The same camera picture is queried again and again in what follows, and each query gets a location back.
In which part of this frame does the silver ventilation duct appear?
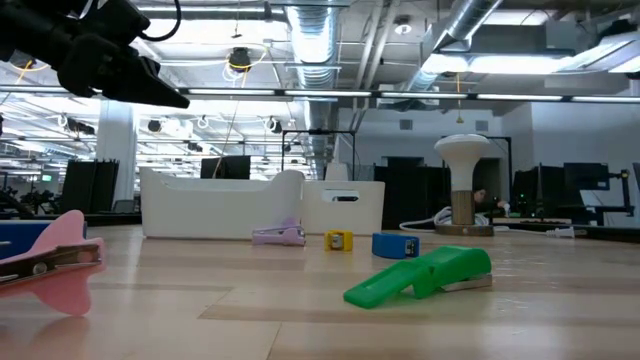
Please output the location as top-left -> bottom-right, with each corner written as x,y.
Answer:
402,0 -> 504,94
285,4 -> 342,180

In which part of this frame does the pink staple remover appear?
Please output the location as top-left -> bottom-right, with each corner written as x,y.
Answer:
0,208 -> 107,317

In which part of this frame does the white lamp power cable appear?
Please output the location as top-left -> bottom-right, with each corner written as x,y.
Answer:
398,206 -> 577,240

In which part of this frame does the black partition panel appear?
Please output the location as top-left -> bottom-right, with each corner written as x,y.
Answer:
60,158 -> 121,215

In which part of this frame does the long ceiling light strip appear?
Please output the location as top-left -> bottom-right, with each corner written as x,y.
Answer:
0,85 -> 640,104

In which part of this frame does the white plastic storage bin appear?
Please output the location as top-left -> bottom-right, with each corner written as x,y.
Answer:
301,179 -> 387,237
139,166 -> 306,240

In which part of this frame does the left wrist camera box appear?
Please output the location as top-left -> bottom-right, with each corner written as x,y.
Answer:
74,0 -> 152,46

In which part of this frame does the black ceiling cable reel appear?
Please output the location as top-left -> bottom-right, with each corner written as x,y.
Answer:
228,46 -> 253,74

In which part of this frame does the black desk monitor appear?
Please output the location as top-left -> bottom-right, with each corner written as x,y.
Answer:
199,155 -> 252,181
563,161 -> 612,192

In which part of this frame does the person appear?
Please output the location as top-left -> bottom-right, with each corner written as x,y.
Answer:
471,187 -> 512,217

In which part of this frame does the purple staple remover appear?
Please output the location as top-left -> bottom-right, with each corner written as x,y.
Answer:
251,216 -> 307,248

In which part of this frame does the black cabinet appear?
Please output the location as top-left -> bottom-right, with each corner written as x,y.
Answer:
373,155 -> 451,231

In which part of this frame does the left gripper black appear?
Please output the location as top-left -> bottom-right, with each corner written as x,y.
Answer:
57,34 -> 191,109

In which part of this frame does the white mushroom lamp wooden base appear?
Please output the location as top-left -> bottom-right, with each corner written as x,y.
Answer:
432,133 -> 496,238

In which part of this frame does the long bright green stapler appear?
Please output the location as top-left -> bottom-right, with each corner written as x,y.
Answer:
342,244 -> 494,310

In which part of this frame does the blue masking tape roll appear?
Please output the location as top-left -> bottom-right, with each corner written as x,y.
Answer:
0,220 -> 89,261

